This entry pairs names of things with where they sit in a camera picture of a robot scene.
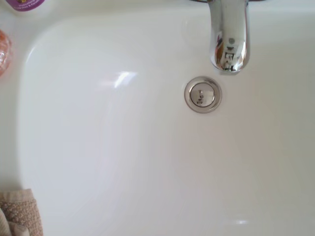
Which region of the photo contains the purple labelled bottle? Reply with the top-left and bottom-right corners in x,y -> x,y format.
5,0 -> 47,12

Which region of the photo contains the white ceramic sink basin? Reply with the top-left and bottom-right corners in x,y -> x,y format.
0,0 -> 315,236

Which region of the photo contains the beige terry cloth towel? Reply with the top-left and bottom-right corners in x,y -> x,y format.
0,188 -> 43,236

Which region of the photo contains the orange translucent soap bar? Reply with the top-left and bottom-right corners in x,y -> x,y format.
0,29 -> 13,79

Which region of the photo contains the chrome faucet spout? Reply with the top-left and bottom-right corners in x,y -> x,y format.
208,0 -> 252,75

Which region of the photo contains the chrome sink drain stopper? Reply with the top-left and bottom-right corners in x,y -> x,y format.
184,76 -> 222,114

